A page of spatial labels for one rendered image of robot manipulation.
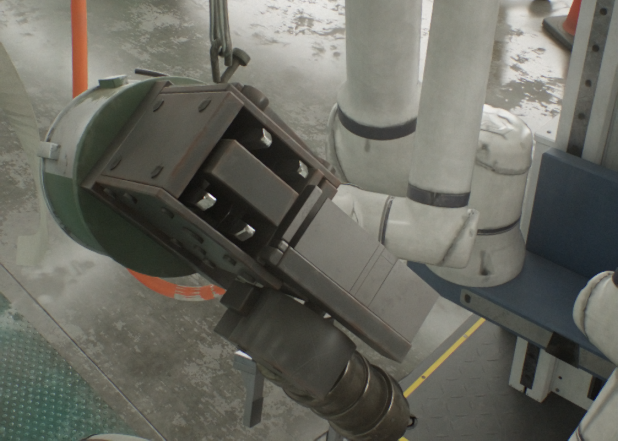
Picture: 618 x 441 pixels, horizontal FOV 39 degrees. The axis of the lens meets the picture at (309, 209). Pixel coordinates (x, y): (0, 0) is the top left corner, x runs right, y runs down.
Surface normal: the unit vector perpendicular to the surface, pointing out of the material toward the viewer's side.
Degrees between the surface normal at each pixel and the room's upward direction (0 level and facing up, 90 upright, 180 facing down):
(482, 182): 90
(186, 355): 0
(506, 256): 68
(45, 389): 0
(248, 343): 34
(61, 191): 85
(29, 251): 64
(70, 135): 52
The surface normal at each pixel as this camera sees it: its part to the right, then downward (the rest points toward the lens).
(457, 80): -0.16, 0.25
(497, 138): 0.11, -0.72
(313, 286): 0.50, 0.10
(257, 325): -0.48, -0.51
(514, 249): 0.70, 0.06
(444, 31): -0.70, 0.12
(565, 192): -0.65, 0.44
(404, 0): 0.44, 0.62
